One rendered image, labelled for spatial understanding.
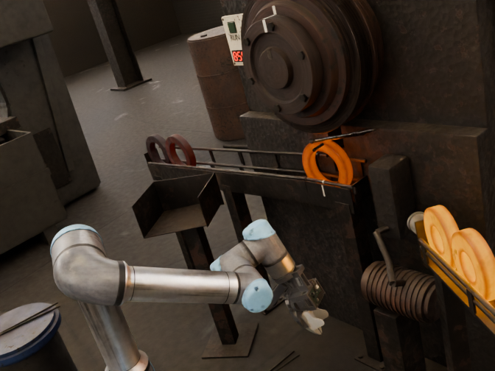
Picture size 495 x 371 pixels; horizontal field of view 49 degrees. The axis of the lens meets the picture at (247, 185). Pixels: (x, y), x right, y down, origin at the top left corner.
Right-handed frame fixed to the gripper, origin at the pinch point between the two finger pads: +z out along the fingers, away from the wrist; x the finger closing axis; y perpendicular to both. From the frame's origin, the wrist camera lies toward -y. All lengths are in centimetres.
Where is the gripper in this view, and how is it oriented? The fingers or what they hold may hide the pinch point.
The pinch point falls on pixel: (316, 330)
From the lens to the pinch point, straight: 157.0
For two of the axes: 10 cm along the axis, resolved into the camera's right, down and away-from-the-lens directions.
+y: 7.3, -3.2, -6.1
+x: 4.3, -4.7, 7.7
